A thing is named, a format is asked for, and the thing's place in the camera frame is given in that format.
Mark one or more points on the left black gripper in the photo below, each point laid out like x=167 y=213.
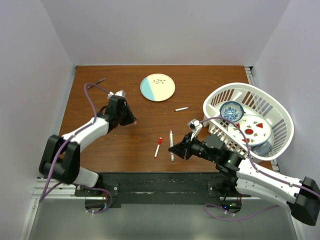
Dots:
x=131 y=118

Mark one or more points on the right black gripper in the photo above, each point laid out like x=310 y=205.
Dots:
x=183 y=149

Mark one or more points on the white pen green tip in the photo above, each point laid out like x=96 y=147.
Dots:
x=171 y=143

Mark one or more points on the white pen red tip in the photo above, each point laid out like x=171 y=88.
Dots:
x=158 y=147

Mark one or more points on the white pen black tip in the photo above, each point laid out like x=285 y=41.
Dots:
x=181 y=109

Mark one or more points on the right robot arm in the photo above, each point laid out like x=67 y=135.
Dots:
x=299 y=196

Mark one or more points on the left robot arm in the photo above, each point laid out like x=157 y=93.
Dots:
x=61 y=157

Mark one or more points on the cream and teal plate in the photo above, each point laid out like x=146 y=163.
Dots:
x=157 y=87

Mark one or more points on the blue patterned bowl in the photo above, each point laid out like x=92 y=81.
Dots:
x=232 y=111

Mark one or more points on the watermelon pattern plate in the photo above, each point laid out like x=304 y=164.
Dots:
x=256 y=129

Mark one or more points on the grey cup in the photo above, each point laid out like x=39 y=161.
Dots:
x=263 y=149

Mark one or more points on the white plastic dish basket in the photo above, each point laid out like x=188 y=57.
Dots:
x=254 y=102

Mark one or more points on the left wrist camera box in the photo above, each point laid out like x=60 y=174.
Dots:
x=120 y=93

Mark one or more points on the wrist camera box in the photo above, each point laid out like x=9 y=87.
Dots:
x=120 y=93
x=195 y=127

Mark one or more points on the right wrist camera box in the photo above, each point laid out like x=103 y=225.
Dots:
x=195 y=127

